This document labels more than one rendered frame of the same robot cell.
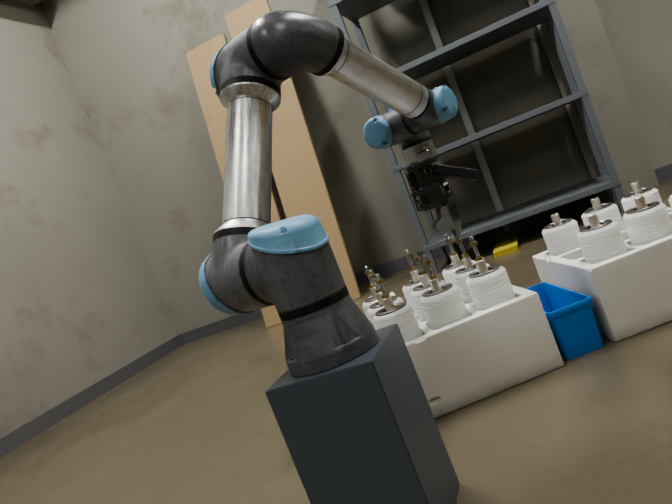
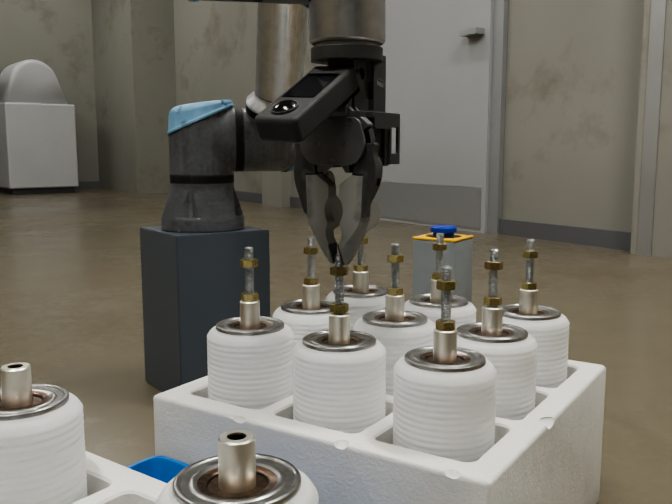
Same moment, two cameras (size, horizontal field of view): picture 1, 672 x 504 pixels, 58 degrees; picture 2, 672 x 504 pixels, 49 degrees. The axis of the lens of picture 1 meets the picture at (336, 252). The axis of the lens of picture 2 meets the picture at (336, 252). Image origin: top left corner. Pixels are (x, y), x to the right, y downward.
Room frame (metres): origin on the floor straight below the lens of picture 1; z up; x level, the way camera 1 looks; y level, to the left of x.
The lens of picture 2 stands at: (1.93, -0.90, 0.45)
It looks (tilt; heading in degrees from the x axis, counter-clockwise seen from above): 8 degrees down; 125
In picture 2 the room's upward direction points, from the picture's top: straight up
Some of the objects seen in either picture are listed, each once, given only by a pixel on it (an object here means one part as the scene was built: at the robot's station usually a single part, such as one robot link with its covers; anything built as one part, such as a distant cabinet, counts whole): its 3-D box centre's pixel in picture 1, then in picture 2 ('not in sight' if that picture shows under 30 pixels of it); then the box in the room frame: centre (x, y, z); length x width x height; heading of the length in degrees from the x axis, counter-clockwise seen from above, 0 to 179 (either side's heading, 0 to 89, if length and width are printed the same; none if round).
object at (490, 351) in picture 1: (449, 344); (393, 452); (1.51, -0.18, 0.09); 0.39 x 0.39 x 0.18; 2
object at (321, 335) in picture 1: (323, 326); (202, 201); (0.95, 0.06, 0.35); 0.15 x 0.15 x 0.10
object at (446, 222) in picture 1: (447, 223); (332, 215); (1.49, -0.28, 0.38); 0.06 x 0.03 x 0.09; 95
